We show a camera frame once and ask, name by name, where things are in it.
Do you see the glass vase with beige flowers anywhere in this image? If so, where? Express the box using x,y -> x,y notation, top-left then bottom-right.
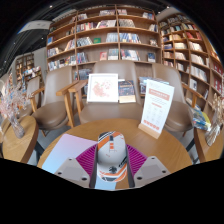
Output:
203,93 -> 224,148

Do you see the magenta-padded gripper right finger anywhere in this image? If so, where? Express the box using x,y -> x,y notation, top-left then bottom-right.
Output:
125,143 -> 172,189

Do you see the white framed floral picture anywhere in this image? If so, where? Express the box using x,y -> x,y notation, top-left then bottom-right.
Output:
86,72 -> 120,104

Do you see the blue and yellow book stack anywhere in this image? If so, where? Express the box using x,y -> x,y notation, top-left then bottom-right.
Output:
191,108 -> 213,132

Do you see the light blue book stack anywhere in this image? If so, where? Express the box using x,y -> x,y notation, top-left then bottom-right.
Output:
138,76 -> 170,96

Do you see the dark cover book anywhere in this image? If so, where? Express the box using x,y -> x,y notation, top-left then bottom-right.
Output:
118,79 -> 137,104

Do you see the round wooden side table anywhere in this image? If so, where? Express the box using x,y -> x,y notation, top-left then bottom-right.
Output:
193,126 -> 224,164
0,114 -> 40,164

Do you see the wide wooden bookshelf unit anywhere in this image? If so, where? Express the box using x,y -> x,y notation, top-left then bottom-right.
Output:
45,3 -> 160,81

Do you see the small distant wooden bookshelf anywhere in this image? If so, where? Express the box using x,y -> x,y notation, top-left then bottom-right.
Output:
13,52 -> 43,84

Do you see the acrylic sign with wooden base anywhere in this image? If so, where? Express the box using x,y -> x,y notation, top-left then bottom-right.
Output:
137,78 -> 175,140

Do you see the pink-blue gradient mouse pad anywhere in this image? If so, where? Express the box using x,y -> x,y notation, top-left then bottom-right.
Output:
41,133 -> 118,192

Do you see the brown leather wooden armchair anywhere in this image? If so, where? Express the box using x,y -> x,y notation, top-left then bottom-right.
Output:
151,63 -> 204,133
25,75 -> 46,114
68,59 -> 148,125
31,65 -> 76,131

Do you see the white and orange computer mouse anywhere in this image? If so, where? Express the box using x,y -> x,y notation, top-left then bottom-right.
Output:
95,130 -> 129,183

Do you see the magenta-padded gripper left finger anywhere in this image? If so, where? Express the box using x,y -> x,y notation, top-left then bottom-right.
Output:
54,144 -> 99,190

